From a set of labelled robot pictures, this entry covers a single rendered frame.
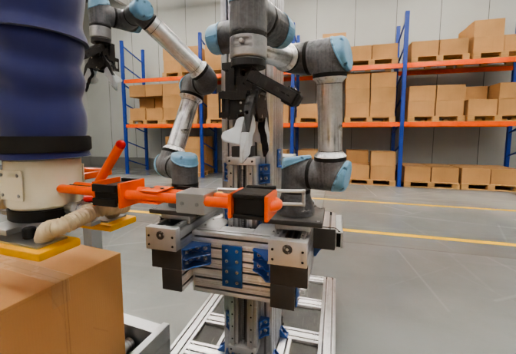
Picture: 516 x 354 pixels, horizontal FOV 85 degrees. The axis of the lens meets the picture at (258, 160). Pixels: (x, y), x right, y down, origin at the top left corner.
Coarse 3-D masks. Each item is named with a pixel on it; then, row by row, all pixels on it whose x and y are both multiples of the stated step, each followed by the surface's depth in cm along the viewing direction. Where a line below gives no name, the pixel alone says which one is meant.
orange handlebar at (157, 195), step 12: (84, 168) 105; (96, 168) 104; (60, 192) 72; (72, 192) 70; (84, 192) 69; (132, 192) 65; (144, 192) 64; (156, 192) 62; (168, 192) 66; (156, 204) 63; (204, 204) 59; (216, 204) 58; (276, 204) 55
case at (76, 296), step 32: (0, 256) 93; (64, 256) 93; (96, 256) 93; (0, 288) 74; (32, 288) 74; (64, 288) 79; (96, 288) 88; (0, 320) 65; (32, 320) 72; (64, 320) 79; (96, 320) 89; (0, 352) 66; (32, 352) 72; (64, 352) 80; (96, 352) 89
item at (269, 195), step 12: (240, 192) 57; (252, 192) 57; (264, 192) 57; (276, 192) 60; (228, 204) 56; (240, 204) 56; (252, 204) 56; (264, 204) 54; (228, 216) 56; (240, 216) 56; (252, 216) 55; (264, 216) 54
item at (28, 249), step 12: (24, 228) 66; (36, 228) 67; (0, 240) 65; (12, 240) 65; (24, 240) 65; (60, 240) 66; (72, 240) 67; (0, 252) 63; (12, 252) 62; (24, 252) 61; (36, 252) 60; (48, 252) 61; (60, 252) 64
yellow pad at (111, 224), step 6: (120, 216) 84; (126, 216) 86; (132, 216) 86; (102, 222) 80; (108, 222) 80; (114, 222) 80; (120, 222) 80; (126, 222) 83; (132, 222) 85; (90, 228) 80; (96, 228) 79; (102, 228) 78; (108, 228) 77; (114, 228) 79
